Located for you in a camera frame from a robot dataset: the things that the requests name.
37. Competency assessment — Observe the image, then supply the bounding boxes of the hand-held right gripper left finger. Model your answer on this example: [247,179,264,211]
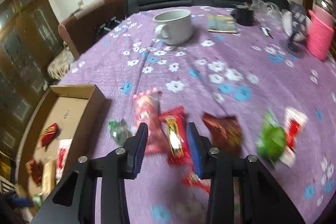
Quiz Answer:
[31,123,149,224]

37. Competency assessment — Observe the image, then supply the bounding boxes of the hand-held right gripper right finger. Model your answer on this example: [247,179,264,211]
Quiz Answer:
[186,122,306,224]

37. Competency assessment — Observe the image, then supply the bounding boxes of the red snack packet yellow label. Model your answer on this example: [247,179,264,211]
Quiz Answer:
[158,106,193,167]

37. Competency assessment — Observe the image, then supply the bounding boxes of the brown cardboard box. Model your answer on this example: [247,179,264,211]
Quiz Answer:
[13,84,107,214]

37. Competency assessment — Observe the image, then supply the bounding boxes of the clear green candy packet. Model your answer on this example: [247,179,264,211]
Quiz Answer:
[108,119,133,147]

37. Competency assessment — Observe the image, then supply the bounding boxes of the small red snack packet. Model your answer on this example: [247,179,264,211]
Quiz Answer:
[182,172,210,193]

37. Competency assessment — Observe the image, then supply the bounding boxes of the brown snack packet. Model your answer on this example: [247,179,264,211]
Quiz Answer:
[202,112,243,156]

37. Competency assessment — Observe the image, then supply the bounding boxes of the pink snack packet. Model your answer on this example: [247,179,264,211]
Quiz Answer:
[132,90,168,155]

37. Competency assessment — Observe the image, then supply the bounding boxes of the green snack packet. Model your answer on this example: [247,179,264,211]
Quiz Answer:
[256,110,288,163]

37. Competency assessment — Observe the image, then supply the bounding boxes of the white snack packet red label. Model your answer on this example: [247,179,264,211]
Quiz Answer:
[280,107,308,168]
[56,139,72,178]

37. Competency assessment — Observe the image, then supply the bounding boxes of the red boxy snack packet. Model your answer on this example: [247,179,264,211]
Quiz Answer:
[39,123,59,148]

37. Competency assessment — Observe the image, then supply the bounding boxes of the tan snack packet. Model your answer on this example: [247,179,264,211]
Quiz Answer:
[42,161,57,193]

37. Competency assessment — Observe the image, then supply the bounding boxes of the dark red snack packet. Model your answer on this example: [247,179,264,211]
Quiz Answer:
[25,160,44,185]

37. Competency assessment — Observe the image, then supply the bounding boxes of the patterned seat cushion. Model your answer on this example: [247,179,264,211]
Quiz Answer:
[47,47,75,80]

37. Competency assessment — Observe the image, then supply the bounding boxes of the dark object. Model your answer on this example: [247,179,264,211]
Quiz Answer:
[96,17,124,35]

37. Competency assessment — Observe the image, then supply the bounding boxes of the white ceramic mug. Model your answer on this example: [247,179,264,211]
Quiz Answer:
[153,9,193,45]

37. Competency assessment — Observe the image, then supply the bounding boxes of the green yellow booklet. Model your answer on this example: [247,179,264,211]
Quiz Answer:
[207,15,238,34]

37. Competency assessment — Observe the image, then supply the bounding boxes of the blue object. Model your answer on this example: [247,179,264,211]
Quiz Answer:
[12,196,33,210]

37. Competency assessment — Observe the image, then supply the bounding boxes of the brown armchair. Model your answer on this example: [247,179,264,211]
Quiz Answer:
[58,0,127,60]

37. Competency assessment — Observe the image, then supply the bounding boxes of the small black box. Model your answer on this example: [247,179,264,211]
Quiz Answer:
[231,4,255,27]

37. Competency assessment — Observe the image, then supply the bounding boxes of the wooden glass door cabinet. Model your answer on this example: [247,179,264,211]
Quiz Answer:
[0,0,65,135]

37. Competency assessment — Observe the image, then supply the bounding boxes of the clear plastic bowl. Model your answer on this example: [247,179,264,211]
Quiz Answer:
[251,0,284,22]

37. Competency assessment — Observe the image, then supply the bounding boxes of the white plastic jar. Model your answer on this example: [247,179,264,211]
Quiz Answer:
[282,11,311,35]

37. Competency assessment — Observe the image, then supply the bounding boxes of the pink thermos with knitted sleeve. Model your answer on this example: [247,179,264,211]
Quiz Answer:
[307,0,335,61]

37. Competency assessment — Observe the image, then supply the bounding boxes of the black phone stand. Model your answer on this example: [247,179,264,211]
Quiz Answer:
[280,1,311,59]

